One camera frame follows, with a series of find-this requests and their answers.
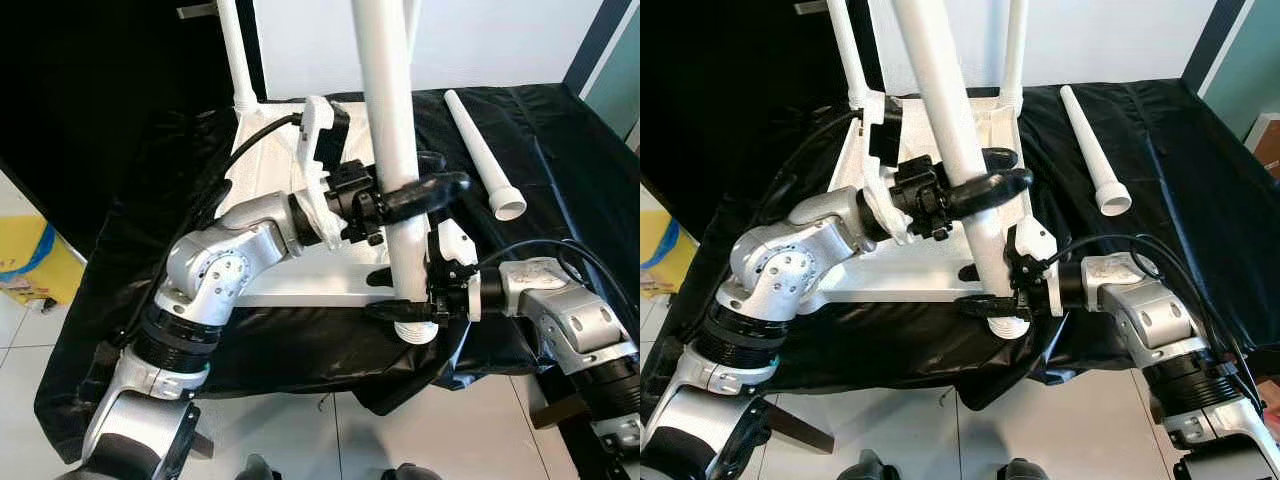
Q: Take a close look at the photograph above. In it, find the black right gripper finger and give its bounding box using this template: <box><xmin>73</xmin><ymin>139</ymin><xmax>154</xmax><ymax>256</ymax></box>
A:
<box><xmin>366</xmin><ymin>299</ymin><xmax>438</xmax><ymax>324</ymax></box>
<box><xmin>956</xmin><ymin>294</ymin><xmax>1026</xmax><ymax>321</ymax></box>

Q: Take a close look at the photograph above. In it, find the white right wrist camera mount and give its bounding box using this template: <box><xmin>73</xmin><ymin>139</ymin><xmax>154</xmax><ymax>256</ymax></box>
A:
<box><xmin>1012</xmin><ymin>222</ymin><xmax>1063</xmax><ymax>316</ymax></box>
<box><xmin>435</xmin><ymin>220</ymin><xmax>483</xmax><ymax>323</ymax></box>

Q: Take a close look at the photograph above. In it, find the black door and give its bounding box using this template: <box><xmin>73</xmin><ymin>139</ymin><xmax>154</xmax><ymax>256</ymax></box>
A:
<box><xmin>640</xmin><ymin>0</ymin><xmax>886</xmax><ymax>201</ymax></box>
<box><xmin>0</xmin><ymin>0</ymin><xmax>266</xmax><ymax>221</ymax></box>

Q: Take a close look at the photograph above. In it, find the grey left robot foot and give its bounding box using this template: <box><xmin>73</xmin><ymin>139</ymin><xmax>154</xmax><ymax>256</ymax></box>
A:
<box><xmin>235</xmin><ymin>455</ymin><xmax>286</xmax><ymax>480</ymax></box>
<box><xmin>840</xmin><ymin>450</ymin><xmax>901</xmax><ymax>480</ymax></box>

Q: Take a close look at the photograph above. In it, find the yellow cardboard box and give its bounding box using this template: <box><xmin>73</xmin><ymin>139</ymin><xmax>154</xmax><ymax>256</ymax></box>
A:
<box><xmin>640</xmin><ymin>212</ymin><xmax>691</xmax><ymax>301</ymax></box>
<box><xmin>0</xmin><ymin>215</ymin><xmax>86</xmax><ymax>306</ymax></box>

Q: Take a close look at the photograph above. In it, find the white plastic table top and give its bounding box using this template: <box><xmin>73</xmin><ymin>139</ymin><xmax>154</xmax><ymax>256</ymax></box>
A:
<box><xmin>215</xmin><ymin>95</ymin><xmax>461</xmax><ymax>309</ymax></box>
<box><xmin>845</xmin><ymin>88</ymin><xmax>1061</xmax><ymax>303</ymax></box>

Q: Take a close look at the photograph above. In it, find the white plastic table leg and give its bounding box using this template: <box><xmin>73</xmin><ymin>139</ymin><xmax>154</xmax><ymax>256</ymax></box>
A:
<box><xmin>1003</xmin><ymin>0</ymin><xmax>1031</xmax><ymax>111</ymax></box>
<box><xmin>400</xmin><ymin>0</ymin><xmax>421</xmax><ymax>61</ymax></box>
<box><xmin>890</xmin><ymin>0</ymin><xmax>1033</xmax><ymax>339</ymax></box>
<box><xmin>825</xmin><ymin>0</ymin><xmax>871</xmax><ymax>109</ymax></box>
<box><xmin>215</xmin><ymin>0</ymin><xmax>259</xmax><ymax>113</ymax></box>
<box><xmin>350</xmin><ymin>0</ymin><xmax>441</xmax><ymax>346</ymax></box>
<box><xmin>443</xmin><ymin>88</ymin><xmax>528</xmax><ymax>221</ymax></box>
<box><xmin>1058</xmin><ymin>84</ymin><xmax>1133</xmax><ymax>218</ymax></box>

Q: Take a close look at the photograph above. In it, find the brown board white frame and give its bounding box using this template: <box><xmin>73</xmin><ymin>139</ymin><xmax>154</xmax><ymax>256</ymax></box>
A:
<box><xmin>1250</xmin><ymin>112</ymin><xmax>1280</xmax><ymax>176</ymax></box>

